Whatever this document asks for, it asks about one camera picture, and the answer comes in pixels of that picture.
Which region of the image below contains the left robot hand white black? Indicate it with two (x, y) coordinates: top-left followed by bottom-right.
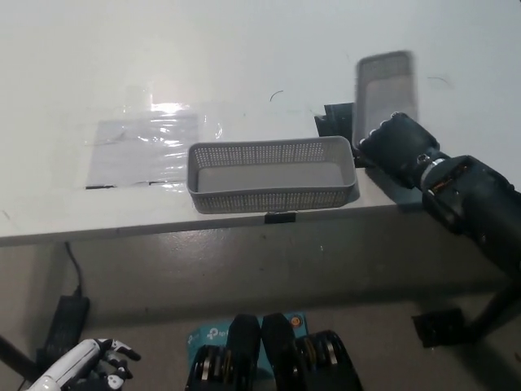
(28, 336), (142, 391)

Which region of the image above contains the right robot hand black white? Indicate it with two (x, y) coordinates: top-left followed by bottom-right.
(357, 112), (443, 191)

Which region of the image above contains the grey perforated plastic basket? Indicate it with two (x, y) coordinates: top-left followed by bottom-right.
(186, 135), (359, 215)
(352, 51), (420, 152)

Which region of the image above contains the teal cardboard router box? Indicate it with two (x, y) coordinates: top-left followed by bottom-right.
(186, 312), (313, 374)

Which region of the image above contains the black left robot body block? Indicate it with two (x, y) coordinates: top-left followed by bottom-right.
(185, 313), (262, 391)

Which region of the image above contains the black power adapter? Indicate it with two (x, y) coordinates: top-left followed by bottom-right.
(43, 295), (91, 360)

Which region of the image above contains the black metal table leg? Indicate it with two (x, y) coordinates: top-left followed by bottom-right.
(466, 271), (521, 332)
(0, 335), (42, 386)

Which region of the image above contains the black mat patch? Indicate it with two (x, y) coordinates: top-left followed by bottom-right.
(313, 102), (376, 169)

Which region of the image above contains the black tape piece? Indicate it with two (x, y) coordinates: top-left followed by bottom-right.
(264, 211), (296, 225)

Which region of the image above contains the clear plastic sheet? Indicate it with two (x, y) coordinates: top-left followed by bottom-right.
(83, 110), (224, 191)

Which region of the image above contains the black power cable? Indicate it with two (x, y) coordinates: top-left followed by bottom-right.
(64, 242), (85, 297)

